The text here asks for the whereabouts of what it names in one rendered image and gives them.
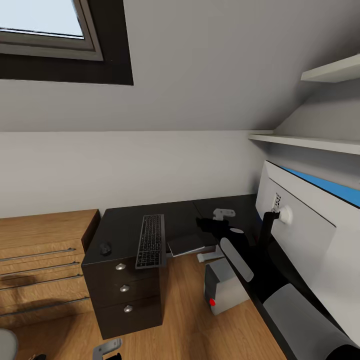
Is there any keyboard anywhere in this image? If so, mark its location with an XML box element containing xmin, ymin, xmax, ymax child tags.
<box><xmin>135</xmin><ymin>214</ymin><xmax>167</xmax><ymax>270</ymax></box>

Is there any notebook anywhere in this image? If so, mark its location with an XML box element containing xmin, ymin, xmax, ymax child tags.
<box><xmin>168</xmin><ymin>234</ymin><xmax>205</xmax><ymax>257</ymax></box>

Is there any mouse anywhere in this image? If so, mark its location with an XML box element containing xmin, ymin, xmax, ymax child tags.
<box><xmin>99</xmin><ymin>243</ymin><xmax>111</xmax><ymax>254</ymax></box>

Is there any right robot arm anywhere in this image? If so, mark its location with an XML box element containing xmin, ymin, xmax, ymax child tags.
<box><xmin>196</xmin><ymin>208</ymin><xmax>360</xmax><ymax>360</ymax></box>

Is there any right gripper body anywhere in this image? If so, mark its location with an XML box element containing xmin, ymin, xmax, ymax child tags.
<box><xmin>200</xmin><ymin>218</ymin><xmax>229</xmax><ymax>237</ymax></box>

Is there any swivel chair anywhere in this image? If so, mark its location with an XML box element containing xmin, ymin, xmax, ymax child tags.
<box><xmin>0</xmin><ymin>328</ymin><xmax>46</xmax><ymax>360</ymax></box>

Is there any monitor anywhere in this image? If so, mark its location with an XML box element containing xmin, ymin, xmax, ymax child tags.
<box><xmin>255</xmin><ymin>160</ymin><xmax>360</xmax><ymax>347</ymax></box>

